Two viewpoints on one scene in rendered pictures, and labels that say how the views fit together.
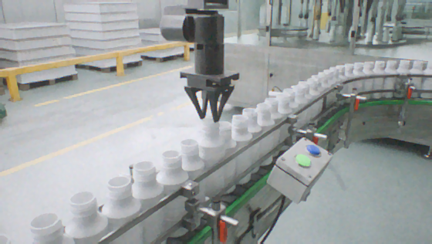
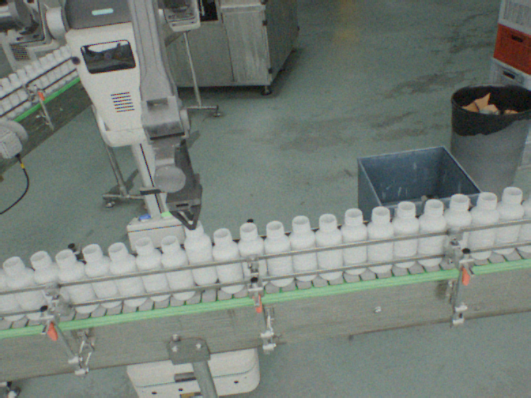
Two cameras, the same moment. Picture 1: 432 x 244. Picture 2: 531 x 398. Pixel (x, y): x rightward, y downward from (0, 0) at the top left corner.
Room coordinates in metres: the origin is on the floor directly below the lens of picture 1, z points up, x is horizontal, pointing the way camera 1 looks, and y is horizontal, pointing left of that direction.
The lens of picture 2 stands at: (0.97, 0.77, 1.79)
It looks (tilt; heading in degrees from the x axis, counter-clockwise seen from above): 35 degrees down; 235
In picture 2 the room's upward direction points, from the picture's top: 8 degrees counter-clockwise
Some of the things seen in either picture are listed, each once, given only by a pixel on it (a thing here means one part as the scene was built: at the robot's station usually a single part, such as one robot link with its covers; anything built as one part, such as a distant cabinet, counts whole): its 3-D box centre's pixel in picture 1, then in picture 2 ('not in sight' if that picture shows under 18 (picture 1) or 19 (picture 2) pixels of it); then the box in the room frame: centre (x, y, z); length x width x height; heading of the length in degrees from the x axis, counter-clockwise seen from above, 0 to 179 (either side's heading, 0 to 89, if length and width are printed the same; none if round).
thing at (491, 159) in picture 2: not in sight; (485, 148); (-1.48, -0.39, 0.32); 0.45 x 0.45 x 0.64
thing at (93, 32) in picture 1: (103, 35); not in sight; (7.39, 2.41, 0.67); 1.23 x 1.04 x 1.35; 56
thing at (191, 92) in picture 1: (207, 97); (188, 208); (0.65, 0.02, 1.24); 0.07 x 0.07 x 0.09; 55
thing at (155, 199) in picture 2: not in sight; (167, 223); (0.46, -0.65, 0.74); 0.11 x 0.11 x 0.40; 55
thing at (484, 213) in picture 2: not in sight; (482, 226); (0.12, 0.39, 1.08); 0.06 x 0.06 x 0.17
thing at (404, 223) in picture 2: not in sight; (404, 234); (0.26, 0.29, 1.08); 0.06 x 0.06 x 0.17
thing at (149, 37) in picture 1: (156, 44); not in sight; (8.57, 1.46, 0.33); 1.23 x 1.04 x 0.66; 54
